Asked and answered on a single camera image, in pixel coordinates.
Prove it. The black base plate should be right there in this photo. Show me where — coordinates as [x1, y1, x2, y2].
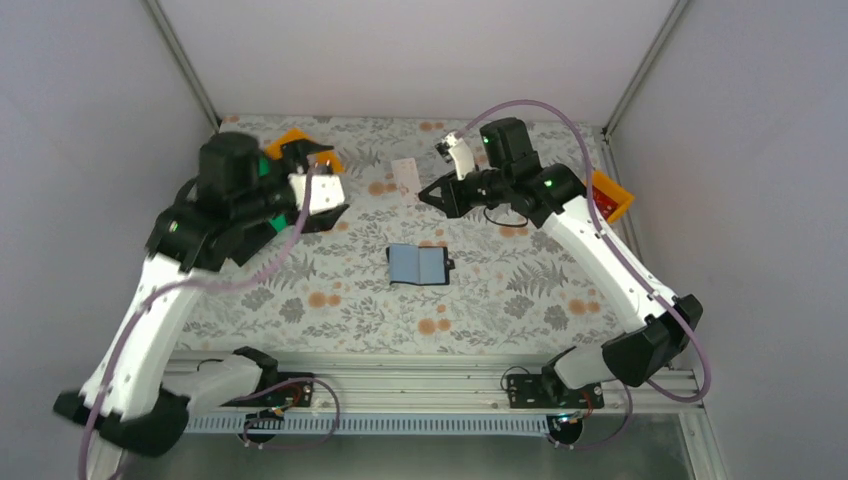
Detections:
[501, 373, 605, 410]
[223, 372, 314, 409]

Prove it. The black card holder wallet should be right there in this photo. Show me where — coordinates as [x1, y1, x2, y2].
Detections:
[386, 243, 456, 286]

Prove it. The black bin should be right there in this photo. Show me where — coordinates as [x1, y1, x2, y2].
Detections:
[227, 224, 277, 266]

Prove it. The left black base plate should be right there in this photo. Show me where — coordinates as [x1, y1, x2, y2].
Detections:
[223, 372, 314, 409]

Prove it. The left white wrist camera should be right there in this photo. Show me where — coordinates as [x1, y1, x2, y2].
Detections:
[288, 174, 346, 214]

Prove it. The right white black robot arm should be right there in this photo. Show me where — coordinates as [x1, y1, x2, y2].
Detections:
[419, 117, 704, 390]

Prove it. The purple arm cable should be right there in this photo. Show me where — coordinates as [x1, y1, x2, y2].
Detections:
[453, 99, 713, 452]
[76, 165, 340, 480]

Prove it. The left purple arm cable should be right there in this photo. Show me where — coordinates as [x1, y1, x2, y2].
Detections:
[76, 165, 340, 480]

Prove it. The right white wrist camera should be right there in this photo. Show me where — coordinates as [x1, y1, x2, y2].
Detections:
[435, 131, 476, 181]

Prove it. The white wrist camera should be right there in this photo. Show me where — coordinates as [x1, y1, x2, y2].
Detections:
[288, 174, 346, 214]
[435, 131, 476, 181]

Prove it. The aluminium rail frame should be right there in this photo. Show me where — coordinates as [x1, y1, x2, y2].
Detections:
[187, 352, 726, 479]

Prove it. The floral patterned table mat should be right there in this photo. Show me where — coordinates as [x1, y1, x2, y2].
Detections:
[178, 114, 621, 354]

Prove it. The grey slotted cable duct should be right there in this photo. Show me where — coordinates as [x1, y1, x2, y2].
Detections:
[185, 413, 554, 437]

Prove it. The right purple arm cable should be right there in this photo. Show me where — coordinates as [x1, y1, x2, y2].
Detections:
[453, 99, 713, 452]

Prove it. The white floral credit card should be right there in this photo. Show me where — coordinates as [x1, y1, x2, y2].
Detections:
[391, 158, 421, 196]

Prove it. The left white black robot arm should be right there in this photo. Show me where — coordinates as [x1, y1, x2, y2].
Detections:
[53, 132, 347, 457]

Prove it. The orange bin right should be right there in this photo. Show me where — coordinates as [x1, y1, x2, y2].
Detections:
[591, 170, 635, 224]

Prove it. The green bin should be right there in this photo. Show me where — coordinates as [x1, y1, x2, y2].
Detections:
[258, 154, 292, 232]

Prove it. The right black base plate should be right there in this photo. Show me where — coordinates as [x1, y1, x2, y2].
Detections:
[501, 373, 605, 410]

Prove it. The orange bin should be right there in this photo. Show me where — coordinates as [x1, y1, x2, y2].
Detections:
[264, 128, 345, 174]
[591, 170, 635, 224]

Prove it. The orange bin back left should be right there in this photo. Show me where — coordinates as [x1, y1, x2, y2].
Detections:
[264, 128, 345, 174]

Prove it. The red card in bin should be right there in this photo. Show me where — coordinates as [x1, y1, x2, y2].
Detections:
[593, 188, 618, 218]

